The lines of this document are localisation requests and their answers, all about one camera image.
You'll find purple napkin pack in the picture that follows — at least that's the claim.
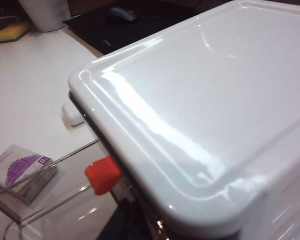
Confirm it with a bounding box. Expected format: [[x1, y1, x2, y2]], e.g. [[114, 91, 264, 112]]
[[0, 143, 59, 207]]

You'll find white earbuds case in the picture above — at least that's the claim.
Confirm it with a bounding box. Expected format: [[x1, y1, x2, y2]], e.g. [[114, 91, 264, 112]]
[[61, 101, 85, 128]]

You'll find black desk mat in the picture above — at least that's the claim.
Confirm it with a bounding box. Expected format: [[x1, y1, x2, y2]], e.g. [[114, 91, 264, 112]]
[[63, 0, 200, 55]]

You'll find black computer mouse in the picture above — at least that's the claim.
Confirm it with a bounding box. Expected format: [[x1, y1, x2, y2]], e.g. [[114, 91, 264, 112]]
[[109, 6, 139, 22]]

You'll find white cylindrical cup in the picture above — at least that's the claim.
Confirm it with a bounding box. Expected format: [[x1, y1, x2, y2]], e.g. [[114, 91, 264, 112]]
[[16, 0, 71, 33]]

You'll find yellow sponge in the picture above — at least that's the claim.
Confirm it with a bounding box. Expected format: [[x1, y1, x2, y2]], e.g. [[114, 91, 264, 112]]
[[0, 20, 32, 44]]

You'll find white drawer cabinet frame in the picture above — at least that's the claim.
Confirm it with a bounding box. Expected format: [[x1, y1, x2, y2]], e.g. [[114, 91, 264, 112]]
[[67, 0, 300, 240]]

